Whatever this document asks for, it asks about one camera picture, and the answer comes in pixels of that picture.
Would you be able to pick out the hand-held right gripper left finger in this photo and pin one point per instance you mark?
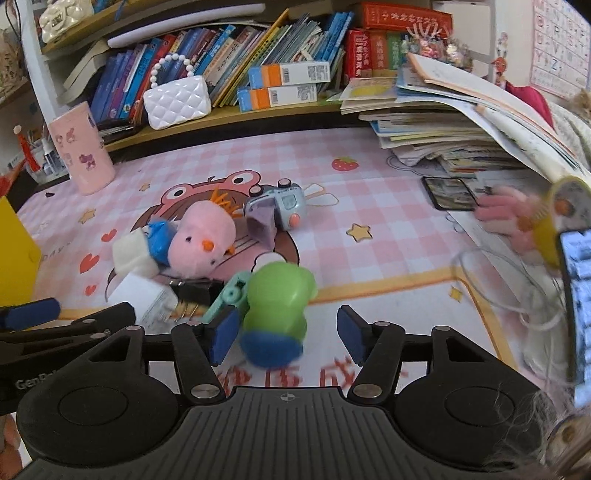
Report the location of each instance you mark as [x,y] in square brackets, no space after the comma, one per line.
[224,334]

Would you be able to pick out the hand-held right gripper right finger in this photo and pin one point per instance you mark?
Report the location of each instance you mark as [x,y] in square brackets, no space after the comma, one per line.
[348,334]

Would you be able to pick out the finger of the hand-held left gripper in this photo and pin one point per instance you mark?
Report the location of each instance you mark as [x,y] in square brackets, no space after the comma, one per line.
[30,314]
[92,325]

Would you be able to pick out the mint green small toy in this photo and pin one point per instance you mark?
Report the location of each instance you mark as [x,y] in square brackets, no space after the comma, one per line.
[228,293]

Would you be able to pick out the black binder clip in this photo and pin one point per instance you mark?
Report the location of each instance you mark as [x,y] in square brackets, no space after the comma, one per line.
[198,291]

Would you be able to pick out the yellow cardboard box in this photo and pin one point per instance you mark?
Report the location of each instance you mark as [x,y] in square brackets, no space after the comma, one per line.
[14,258]

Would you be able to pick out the green and blue toy figure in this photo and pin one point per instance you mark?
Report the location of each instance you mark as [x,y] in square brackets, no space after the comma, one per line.
[277,300]

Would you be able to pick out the person's left hand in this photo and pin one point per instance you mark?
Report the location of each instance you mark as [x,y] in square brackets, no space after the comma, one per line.
[7,443]

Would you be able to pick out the white charger plug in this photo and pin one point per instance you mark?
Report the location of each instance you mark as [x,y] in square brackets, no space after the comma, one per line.
[138,295]

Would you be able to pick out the pink plush chick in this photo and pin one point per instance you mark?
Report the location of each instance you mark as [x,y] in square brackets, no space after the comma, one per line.
[198,240]

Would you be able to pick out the pink checked desk mat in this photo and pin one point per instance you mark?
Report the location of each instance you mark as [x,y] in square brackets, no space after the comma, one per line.
[392,240]

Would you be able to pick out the red-robed figurine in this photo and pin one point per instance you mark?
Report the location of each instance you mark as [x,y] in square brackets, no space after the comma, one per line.
[25,147]

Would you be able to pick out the pink printed cup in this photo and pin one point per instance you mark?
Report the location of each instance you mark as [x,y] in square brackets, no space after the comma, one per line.
[81,152]

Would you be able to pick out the black smartphone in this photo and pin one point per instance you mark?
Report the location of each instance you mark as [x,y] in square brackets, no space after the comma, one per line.
[450,193]

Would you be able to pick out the wooden bookshelf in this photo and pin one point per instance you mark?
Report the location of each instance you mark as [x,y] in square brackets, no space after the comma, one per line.
[231,121]

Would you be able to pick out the thick pale book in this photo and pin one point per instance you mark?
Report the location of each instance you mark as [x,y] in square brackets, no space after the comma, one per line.
[90,57]
[78,87]

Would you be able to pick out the white quilted handbag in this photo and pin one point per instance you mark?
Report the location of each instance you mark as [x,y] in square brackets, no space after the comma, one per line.
[178,101]

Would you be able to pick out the yellow plastic toy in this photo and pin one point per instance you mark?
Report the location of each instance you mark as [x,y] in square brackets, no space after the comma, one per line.
[556,217]

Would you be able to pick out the orange blue white box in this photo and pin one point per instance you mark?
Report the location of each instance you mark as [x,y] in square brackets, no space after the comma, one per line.
[277,98]
[288,74]

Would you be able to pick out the pile of booklets and papers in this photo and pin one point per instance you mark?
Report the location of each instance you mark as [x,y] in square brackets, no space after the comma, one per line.
[461,115]

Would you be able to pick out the red boxed book set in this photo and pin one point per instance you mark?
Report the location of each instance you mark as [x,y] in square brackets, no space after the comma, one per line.
[374,55]

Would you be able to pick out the row of blue upright books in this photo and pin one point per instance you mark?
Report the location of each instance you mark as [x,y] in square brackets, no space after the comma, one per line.
[221,50]

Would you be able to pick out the white paper roll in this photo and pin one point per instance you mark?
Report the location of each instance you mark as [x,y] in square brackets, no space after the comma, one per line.
[138,34]

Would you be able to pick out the red cloth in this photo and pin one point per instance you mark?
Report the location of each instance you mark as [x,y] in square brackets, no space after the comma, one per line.
[531,101]

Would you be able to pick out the white cloud-shaped clock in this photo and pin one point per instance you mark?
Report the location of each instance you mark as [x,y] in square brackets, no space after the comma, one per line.
[60,16]

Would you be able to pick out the colourful figurine ornaments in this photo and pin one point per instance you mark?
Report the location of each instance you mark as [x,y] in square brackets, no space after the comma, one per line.
[434,46]

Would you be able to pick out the red flat box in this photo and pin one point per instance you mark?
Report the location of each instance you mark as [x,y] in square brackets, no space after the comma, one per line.
[406,18]

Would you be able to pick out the cartoon wall sticker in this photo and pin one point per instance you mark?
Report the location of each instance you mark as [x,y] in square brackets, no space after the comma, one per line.
[501,60]

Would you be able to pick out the alphabet wall poster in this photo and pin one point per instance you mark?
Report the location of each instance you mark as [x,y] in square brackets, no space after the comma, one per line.
[561,46]

